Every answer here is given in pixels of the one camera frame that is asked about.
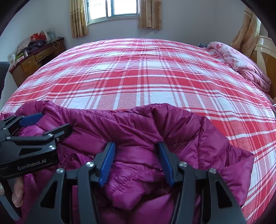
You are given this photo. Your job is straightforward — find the wooden desk with drawers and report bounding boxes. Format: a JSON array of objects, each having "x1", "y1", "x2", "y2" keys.
[{"x1": 9, "y1": 37, "x2": 66, "y2": 87}]

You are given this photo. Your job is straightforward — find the left yellow curtain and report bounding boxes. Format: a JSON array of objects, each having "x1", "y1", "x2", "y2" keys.
[{"x1": 70, "y1": 0, "x2": 88, "y2": 39}]

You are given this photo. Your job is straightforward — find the right yellow curtain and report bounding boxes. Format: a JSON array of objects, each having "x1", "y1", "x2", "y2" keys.
[{"x1": 139, "y1": 0, "x2": 162, "y2": 30}]

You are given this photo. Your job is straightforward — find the clutter pile on desk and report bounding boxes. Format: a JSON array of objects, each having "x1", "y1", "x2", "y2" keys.
[{"x1": 7, "y1": 30, "x2": 57, "y2": 68}]

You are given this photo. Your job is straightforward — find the magenta puffer down jacket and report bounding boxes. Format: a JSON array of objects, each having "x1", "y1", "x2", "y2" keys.
[{"x1": 1, "y1": 101, "x2": 254, "y2": 223}]

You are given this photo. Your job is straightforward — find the window with metal frame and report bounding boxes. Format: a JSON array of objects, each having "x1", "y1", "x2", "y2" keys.
[{"x1": 85, "y1": 0, "x2": 140, "y2": 24}]

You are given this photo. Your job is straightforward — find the wooden bed headboard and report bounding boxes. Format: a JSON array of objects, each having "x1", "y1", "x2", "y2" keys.
[{"x1": 250, "y1": 35, "x2": 276, "y2": 101}]

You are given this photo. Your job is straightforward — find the pink folded quilt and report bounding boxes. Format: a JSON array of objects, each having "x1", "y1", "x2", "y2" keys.
[{"x1": 207, "y1": 42, "x2": 271, "y2": 93}]

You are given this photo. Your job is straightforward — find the yellow curtain near headboard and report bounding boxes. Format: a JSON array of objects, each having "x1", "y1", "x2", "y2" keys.
[{"x1": 231, "y1": 6, "x2": 262, "y2": 57}]

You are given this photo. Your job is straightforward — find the person's left hand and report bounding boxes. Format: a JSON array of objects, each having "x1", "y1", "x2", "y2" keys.
[{"x1": 7, "y1": 177, "x2": 24, "y2": 208}]

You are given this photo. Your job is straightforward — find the grey strap on gripper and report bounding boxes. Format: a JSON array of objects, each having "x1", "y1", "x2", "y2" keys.
[{"x1": 0, "y1": 194, "x2": 21, "y2": 222}]

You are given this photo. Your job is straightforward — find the red white plaid bed sheet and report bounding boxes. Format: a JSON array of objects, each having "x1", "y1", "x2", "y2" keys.
[{"x1": 1, "y1": 39, "x2": 275, "y2": 223}]

